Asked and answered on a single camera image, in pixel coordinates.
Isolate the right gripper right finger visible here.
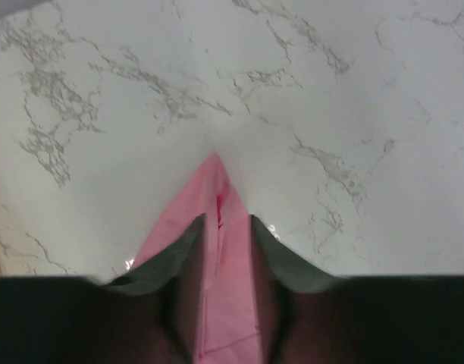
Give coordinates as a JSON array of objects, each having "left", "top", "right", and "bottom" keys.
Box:
[{"left": 250, "top": 216, "right": 464, "bottom": 363}]

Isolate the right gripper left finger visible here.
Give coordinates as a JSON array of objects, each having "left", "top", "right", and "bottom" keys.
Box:
[{"left": 0, "top": 216, "right": 205, "bottom": 363}]

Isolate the pink t shirt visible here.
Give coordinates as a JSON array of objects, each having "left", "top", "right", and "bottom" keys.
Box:
[{"left": 133, "top": 154, "right": 261, "bottom": 363}]

